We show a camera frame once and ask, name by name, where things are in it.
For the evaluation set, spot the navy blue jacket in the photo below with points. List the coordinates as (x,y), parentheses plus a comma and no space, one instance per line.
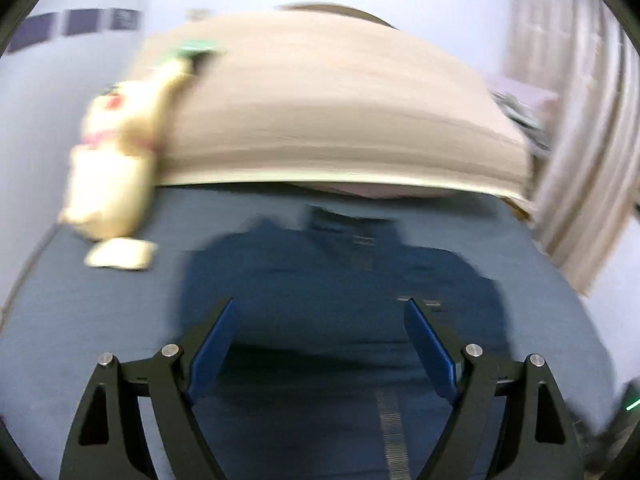
(325,285)

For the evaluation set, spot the purple printed wall tile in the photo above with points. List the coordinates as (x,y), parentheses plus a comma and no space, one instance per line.
(125,18)

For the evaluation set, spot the bed with blue-grey sheet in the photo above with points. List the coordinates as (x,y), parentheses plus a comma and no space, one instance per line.
(100,310)

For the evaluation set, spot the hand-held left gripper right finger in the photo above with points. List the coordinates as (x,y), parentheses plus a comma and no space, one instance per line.
(430,345)

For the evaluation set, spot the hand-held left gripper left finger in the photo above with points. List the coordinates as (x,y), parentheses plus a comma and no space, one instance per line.
(212,345)

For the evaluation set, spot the small green object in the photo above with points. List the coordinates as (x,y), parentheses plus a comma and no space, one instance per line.
(197,50)

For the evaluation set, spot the beige curtain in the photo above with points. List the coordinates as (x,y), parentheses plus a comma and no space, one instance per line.
(580,135)

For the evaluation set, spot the yellow plush toy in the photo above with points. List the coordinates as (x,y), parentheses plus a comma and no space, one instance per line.
(115,175)

